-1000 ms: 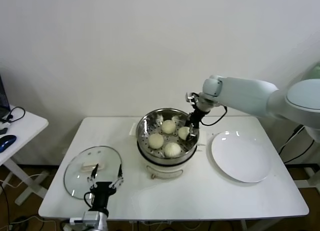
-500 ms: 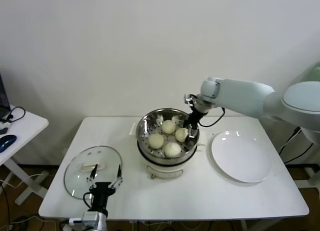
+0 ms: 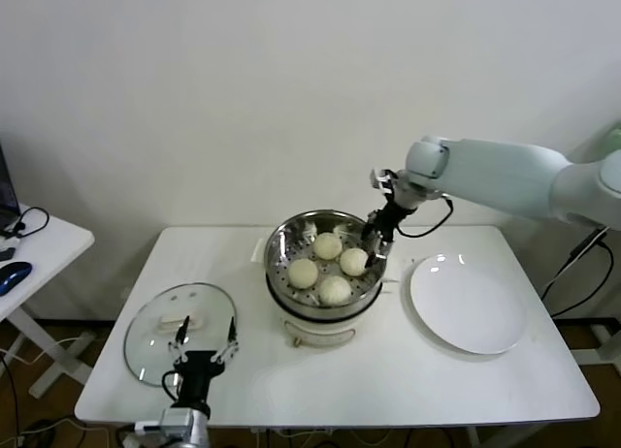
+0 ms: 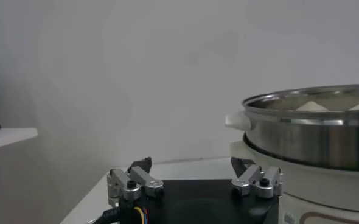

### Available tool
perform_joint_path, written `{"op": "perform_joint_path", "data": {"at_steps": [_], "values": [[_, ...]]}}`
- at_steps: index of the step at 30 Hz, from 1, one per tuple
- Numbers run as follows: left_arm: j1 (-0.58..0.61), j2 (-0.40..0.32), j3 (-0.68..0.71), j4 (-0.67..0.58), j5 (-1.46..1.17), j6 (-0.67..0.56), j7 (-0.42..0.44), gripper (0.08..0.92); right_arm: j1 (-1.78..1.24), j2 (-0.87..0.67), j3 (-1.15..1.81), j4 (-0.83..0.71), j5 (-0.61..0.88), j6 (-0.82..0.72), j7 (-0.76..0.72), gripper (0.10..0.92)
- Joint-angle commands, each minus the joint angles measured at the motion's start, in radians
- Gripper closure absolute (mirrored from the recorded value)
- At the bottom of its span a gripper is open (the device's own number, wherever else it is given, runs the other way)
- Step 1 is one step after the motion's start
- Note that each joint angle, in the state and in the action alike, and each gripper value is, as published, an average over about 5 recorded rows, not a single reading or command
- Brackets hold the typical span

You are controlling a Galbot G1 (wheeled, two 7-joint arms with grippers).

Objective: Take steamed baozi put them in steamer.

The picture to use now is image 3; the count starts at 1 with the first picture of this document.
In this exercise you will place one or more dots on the white side table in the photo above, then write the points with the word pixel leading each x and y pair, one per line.
pixel 58 244

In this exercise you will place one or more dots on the round glass pot lid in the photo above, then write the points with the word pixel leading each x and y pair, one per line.
pixel 145 322

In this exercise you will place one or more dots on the blue computer mouse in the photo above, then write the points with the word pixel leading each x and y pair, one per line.
pixel 13 276

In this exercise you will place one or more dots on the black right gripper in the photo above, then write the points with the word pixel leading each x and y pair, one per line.
pixel 388 221

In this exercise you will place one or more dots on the black power plug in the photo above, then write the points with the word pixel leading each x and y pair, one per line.
pixel 584 246

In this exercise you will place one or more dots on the large white round plate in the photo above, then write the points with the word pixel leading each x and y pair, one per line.
pixel 466 307

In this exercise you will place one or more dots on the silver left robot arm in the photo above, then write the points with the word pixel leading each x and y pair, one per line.
pixel 186 431

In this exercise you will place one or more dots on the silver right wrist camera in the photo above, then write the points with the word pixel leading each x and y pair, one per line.
pixel 382 179

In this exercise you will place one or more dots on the light blue right robot arm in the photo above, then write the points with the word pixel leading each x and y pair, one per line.
pixel 500 171

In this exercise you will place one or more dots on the cream electric cooking pot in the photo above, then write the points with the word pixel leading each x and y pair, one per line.
pixel 315 332

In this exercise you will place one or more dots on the mint green appliance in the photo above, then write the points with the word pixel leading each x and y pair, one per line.
pixel 615 137

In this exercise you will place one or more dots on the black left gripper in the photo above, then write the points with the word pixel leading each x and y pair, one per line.
pixel 199 370

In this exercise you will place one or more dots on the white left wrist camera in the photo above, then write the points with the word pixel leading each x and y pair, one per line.
pixel 148 426

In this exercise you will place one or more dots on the dark laptop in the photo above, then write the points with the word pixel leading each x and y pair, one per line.
pixel 7 191

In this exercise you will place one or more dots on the small black desk device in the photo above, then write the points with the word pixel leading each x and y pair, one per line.
pixel 6 255

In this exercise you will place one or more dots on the white furniture foot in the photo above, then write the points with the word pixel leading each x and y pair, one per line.
pixel 601 357

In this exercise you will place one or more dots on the small white desk adapter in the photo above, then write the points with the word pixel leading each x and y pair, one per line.
pixel 7 242

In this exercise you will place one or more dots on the white steamed baozi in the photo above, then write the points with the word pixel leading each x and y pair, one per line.
pixel 326 246
pixel 303 273
pixel 352 262
pixel 334 291

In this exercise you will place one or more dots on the perforated steel steamer basket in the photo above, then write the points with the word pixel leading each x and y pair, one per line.
pixel 284 244

